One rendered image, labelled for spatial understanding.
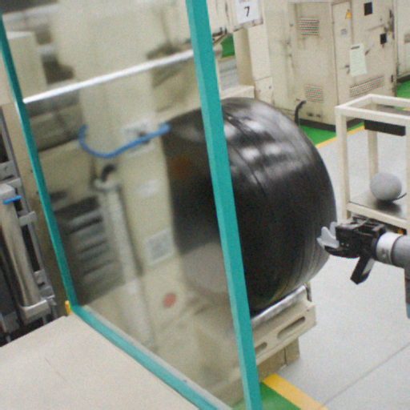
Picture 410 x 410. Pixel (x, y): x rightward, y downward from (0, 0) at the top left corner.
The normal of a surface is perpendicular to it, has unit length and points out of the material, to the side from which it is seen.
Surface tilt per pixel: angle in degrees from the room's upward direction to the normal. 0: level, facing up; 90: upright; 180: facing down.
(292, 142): 45
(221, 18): 90
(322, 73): 90
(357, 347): 0
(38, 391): 0
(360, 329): 0
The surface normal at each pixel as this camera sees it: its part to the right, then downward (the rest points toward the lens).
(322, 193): 0.57, -0.02
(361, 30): 0.58, 0.25
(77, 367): -0.14, -0.90
